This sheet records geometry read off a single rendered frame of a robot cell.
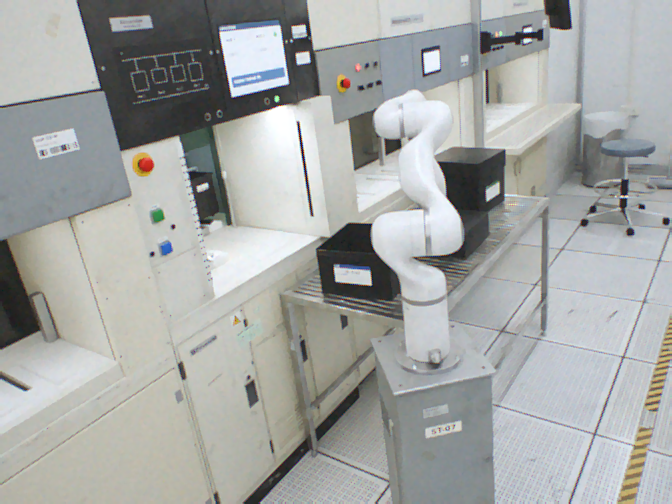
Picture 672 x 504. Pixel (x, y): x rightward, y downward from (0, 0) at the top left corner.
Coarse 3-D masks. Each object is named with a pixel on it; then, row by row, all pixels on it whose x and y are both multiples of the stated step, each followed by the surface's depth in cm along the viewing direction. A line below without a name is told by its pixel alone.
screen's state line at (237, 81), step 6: (258, 72) 183; (264, 72) 185; (270, 72) 187; (276, 72) 190; (282, 72) 192; (234, 78) 175; (240, 78) 177; (246, 78) 179; (252, 78) 181; (258, 78) 183; (264, 78) 185; (270, 78) 188; (276, 78) 190; (234, 84) 175; (240, 84) 177; (246, 84) 179
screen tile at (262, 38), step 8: (256, 32) 180; (264, 32) 183; (272, 32) 186; (256, 40) 180; (264, 40) 183; (272, 40) 186; (256, 48) 181; (280, 48) 190; (264, 56) 184; (272, 56) 187; (280, 56) 190; (264, 64) 185; (272, 64) 187
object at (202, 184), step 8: (192, 168) 241; (192, 176) 245; (200, 176) 242; (208, 176) 237; (192, 184) 231; (200, 184) 234; (208, 184) 238; (200, 192) 235; (208, 192) 238; (200, 200) 235; (208, 200) 239; (216, 200) 242; (200, 208) 236; (208, 208) 239; (216, 208) 243; (200, 216) 236; (208, 224) 243
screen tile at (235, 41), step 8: (224, 40) 169; (232, 40) 172; (240, 40) 175; (232, 48) 172; (240, 48) 175; (248, 48) 178; (248, 56) 178; (232, 64) 173; (240, 64) 176; (248, 64) 179; (232, 72) 174
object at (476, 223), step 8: (464, 216) 225; (472, 216) 224; (480, 216) 223; (488, 216) 228; (464, 224) 217; (472, 224) 216; (480, 224) 220; (488, 224) 228; (464, 232) 209; (472, 232) 214; (480, 232) 221; (488, 232) 230; (464, 240) 207; (472, 240) 215; (480, 240) 222; (464, 248) 209; (472, 248) 215; (432, 256) 216; (440, 256) 214; (448, 256) 213; (456, 256) 211; (464, 256) 210
